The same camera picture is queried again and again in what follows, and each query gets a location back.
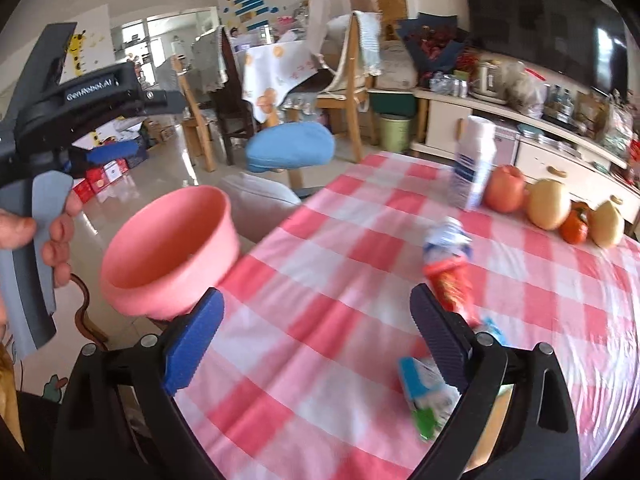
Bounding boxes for giraffe wall sticker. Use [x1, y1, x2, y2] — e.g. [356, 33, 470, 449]
[65, 30, 86, 78]

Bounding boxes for clear plastic food bag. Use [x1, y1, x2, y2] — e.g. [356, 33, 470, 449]
[505, 62, 546, 116]

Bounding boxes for person's left hand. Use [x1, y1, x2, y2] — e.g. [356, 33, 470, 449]
[0, 192, 83, 288]

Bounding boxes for light wooden chair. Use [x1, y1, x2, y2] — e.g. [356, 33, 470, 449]
[315, 10, 381, 163]

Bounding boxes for brown cardboard box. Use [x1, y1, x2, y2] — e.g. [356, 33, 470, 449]
[467, 385, 516, 468]

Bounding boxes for pink checked tablecloth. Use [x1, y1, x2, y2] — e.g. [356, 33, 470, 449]
[172, 150, 640, 480]

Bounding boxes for black television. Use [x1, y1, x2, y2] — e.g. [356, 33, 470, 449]
[460, 0, 631, 96]

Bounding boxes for orange persimmon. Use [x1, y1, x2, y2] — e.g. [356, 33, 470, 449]
[559, 201, 592, 246]

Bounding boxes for pale blue towel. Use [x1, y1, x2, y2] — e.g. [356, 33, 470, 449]
[352, 10, 382, 78]

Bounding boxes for blue cushioned stool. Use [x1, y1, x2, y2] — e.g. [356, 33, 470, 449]
[245, 122, 337, 196]

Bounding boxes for electric kettle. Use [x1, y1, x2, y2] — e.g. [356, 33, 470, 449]
[470, 60, 506, 106]

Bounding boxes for grey lace cloth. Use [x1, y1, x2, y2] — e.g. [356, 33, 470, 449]
[192, 25, 231, 93]

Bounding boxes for white cloth bag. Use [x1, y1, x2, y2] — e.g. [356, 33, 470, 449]
[307, 0, 376, 101]

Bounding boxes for white blue green milk carton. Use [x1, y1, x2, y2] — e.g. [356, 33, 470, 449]
[397, 355, 463, 443]

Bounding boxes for white printed sack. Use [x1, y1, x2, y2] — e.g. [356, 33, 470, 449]
[375, 42, 418, 92]

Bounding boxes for pink plastic bowl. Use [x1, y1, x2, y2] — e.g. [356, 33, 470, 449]
[99, 185, 242, 320]

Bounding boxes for white floral tablecloth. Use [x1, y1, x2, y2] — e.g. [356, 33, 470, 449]
[242, 42, 323, 123]

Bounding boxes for white cushion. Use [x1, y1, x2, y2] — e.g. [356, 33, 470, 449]
[220, 171, 303, 246]

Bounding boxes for yellow pear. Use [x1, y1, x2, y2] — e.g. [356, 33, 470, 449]
[590, 200, 626, 248]
[527, 178, 572, 231]

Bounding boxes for red apple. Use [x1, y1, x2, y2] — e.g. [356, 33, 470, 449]
[482, 164, 527, 214]

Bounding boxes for dark wooden chair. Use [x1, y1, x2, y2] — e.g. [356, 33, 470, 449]
[215, 25, 258, 166]

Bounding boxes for red snack packet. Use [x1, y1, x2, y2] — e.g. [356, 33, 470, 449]
[424, 257, 481, 328]

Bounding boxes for red gift boxes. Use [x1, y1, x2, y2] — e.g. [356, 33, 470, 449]
[72, 157, 131, 203]

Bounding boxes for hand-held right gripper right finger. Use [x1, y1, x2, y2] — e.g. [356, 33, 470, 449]
[410, 283, 581, 480]

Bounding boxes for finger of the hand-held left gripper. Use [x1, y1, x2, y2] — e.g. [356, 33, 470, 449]
[142, 89, 188, 116]
[67, 139, 142, 176]

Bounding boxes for dark blue flower bouquet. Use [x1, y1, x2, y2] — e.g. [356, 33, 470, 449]
[397, 12, 471, 88]

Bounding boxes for white television cabinet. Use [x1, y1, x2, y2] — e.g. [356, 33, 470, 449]
[410, 87, 636, 186]

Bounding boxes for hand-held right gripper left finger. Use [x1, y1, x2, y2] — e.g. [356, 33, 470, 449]
[50, 287, 226, 480]

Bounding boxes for green waste bin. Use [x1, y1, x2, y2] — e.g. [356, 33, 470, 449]
[377, 112, 412, 153]

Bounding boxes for white plastic bottle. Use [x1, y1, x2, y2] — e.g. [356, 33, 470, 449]
[422, 216, 473, 263]
[447, 115, 497, 212]

